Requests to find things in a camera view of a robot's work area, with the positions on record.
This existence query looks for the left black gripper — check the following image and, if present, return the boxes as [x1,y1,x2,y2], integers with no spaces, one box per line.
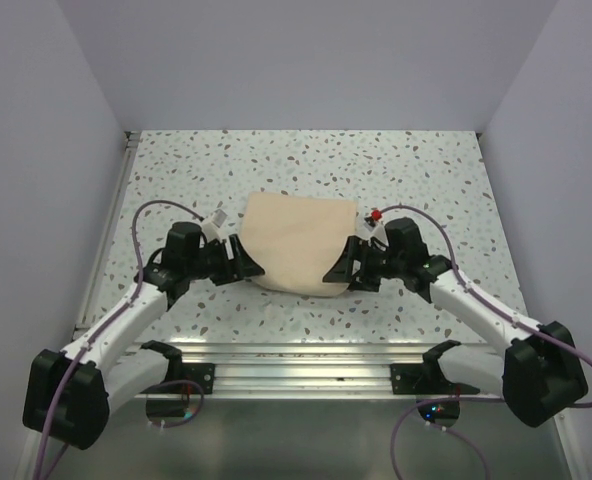
[185,233,264,286]

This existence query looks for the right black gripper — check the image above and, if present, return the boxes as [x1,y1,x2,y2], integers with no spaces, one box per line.
[323,235,405,293]

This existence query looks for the beige cloth wrap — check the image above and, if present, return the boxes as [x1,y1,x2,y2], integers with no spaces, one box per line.
[239,192,357,297]

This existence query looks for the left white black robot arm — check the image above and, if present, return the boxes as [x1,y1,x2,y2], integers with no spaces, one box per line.
[22,222,265,450]

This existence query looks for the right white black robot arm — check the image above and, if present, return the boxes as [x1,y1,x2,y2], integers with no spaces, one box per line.
[323,218,588,427]

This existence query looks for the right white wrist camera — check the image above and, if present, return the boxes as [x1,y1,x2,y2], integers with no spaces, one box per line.
[358,209,388,247]

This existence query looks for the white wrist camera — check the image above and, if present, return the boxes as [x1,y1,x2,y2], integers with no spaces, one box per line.
[201,209,228,243]
[358,209,388,247]

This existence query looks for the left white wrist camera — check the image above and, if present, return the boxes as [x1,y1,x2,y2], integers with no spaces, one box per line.
[201,209,228,243]

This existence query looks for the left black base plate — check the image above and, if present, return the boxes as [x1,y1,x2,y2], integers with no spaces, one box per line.
[145,363,216,396]

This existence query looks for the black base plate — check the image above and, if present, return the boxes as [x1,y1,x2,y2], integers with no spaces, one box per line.
[389,363,480,396]
[145,363,216,396]

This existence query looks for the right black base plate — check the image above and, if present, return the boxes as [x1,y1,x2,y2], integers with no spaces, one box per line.
[389,363,480,396]

